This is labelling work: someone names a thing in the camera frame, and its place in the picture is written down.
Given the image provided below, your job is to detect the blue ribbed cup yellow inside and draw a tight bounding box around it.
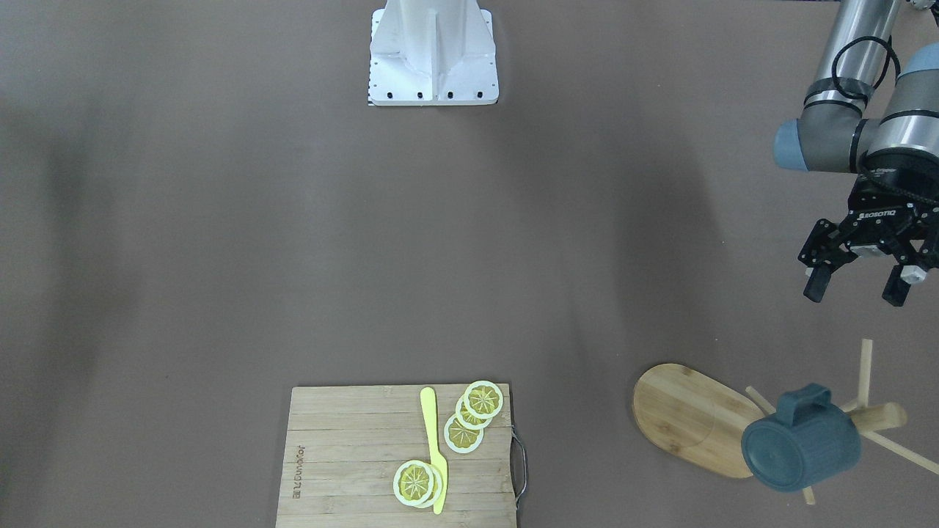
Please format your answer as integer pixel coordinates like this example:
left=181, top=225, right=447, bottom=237
left=741, top=382, right=862, bottom=494

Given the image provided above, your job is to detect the wooden cup storage rack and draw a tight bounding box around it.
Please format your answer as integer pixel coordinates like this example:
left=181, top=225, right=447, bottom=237
left=631, top=338, right=937, bottom=505

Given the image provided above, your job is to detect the lemon slice toy top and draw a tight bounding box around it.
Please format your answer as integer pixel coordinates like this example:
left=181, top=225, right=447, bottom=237
left=462, top=380, right=505, bottom=420

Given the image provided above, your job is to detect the lemon slice toy middle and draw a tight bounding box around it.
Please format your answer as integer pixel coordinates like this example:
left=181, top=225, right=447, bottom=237
left=455, top=397, right=493, bottom=430

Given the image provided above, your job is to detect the yellow plastic toy knife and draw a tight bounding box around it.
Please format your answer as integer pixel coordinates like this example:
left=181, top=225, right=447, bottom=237
left=420, top=386, right=449, bottom=515

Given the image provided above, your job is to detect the lemon slice toy lower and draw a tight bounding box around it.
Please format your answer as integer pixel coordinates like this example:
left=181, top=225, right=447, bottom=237
left=392, top=459, right=445, bottom=509

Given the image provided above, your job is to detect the bamboo cutting board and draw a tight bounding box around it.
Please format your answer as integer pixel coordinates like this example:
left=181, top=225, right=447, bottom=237
left=276, top=382, right=525, bottom=527

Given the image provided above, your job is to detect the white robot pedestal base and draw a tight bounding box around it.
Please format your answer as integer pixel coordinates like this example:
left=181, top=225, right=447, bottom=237
left=367, top=1, right=500, bottom=106

